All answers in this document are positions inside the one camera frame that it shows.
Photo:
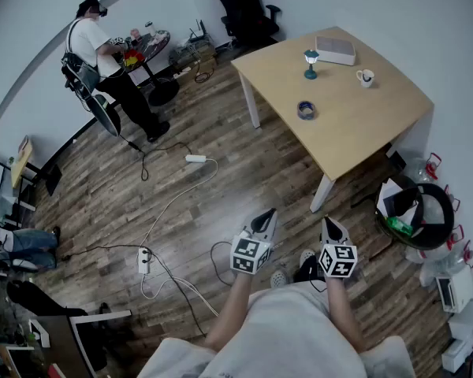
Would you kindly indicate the person's white shoe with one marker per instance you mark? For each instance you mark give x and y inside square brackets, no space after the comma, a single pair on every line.
[280,279]
[306,257]

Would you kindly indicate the person's right forearm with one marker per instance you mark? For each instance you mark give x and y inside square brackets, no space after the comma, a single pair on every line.
[345,309]

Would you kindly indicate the blue tape roll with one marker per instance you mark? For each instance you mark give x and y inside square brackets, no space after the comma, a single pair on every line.
[306,110]

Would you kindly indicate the black green oval device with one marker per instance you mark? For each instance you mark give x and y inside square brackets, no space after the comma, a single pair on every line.
[108,116]

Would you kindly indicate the white power adapter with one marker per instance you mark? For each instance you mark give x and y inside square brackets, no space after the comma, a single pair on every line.
[196,158]

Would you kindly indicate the black office chair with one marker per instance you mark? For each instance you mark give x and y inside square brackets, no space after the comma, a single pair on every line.
[246,10]

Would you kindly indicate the round black pedestal table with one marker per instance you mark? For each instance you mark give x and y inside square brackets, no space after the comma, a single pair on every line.
[163,91]

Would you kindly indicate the white flat box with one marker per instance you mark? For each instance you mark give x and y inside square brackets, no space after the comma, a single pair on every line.
[335,49]

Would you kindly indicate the person's grey shirt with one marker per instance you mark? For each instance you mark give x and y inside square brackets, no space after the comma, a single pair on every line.
[284,337]

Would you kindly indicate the white boxy appliance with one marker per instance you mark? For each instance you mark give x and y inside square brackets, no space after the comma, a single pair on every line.
[455,290]

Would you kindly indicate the white paper sheet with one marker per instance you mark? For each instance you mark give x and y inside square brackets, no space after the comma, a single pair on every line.
[388,195]

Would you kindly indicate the white mug with dark print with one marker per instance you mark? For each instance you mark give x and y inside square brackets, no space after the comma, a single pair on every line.
[366,78]

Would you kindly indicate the green plastic bottle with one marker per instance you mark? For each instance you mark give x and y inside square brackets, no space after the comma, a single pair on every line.
[399,225]

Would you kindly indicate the teal lantern lamp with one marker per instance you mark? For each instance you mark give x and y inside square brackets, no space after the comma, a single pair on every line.
[310,63]

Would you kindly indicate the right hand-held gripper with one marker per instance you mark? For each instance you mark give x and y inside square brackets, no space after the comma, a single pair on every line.
[338,260]

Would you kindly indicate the small yellow side table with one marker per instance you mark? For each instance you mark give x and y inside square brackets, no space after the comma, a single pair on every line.
[21,164]

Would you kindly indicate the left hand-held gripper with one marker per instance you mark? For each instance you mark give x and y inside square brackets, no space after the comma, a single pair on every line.
[246,256]

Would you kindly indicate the white power strip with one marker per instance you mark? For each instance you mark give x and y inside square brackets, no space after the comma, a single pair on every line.
[143,260]

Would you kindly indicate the red and yellow toy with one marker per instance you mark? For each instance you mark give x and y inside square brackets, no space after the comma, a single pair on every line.
[133,58]

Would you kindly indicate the black round trash bin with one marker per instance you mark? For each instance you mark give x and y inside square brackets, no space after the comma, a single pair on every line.
[437,234]

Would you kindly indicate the brown desk with white frame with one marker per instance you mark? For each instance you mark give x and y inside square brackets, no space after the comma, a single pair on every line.
[59,341]

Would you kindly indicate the grey wall conduit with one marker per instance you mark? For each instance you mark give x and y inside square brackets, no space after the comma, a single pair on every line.
[8,93]

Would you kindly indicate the white cup with dark lid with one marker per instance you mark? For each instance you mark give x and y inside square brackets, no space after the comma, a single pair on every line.
[150,28]

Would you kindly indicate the black router with antennas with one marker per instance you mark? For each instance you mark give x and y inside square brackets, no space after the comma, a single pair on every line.
[199,34]

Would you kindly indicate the person's left forearm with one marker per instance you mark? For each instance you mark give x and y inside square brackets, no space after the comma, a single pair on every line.
[230,309]

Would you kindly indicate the white table leg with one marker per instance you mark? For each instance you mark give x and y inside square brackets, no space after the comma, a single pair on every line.
[250,101]
[321,193]

